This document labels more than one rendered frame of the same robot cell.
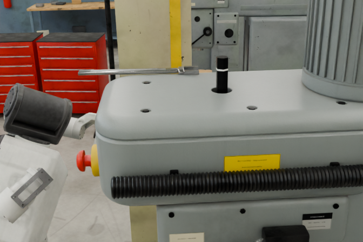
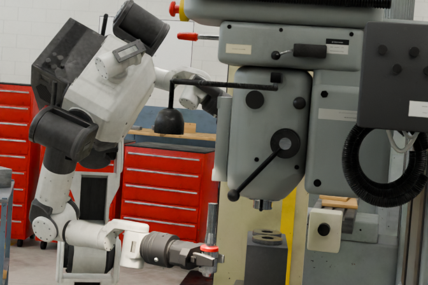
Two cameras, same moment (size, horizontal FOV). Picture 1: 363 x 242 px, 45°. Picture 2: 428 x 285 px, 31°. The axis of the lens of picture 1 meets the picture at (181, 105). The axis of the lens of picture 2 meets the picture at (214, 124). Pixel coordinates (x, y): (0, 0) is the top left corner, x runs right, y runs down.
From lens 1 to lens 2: 1.33 m
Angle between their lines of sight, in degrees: 21
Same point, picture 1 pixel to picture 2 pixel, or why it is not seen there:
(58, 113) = (157, 27)
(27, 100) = (135, 9)
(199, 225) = (248, 39)
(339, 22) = not seen: outside the picture
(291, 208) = (317, 32)
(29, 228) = (117, 100)
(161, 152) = not seen: outside the picture
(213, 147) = not seen: outside the picture
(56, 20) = not seen: hidden behind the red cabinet
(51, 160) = (144, 58)
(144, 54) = not seen: hidden behind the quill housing
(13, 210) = (111, 63)
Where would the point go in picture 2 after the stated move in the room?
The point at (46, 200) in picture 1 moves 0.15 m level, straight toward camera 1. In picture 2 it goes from (134, 86) to (137, 87)
